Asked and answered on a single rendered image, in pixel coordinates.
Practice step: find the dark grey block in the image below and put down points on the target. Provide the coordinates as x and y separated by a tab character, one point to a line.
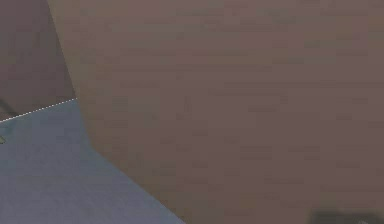
343	218

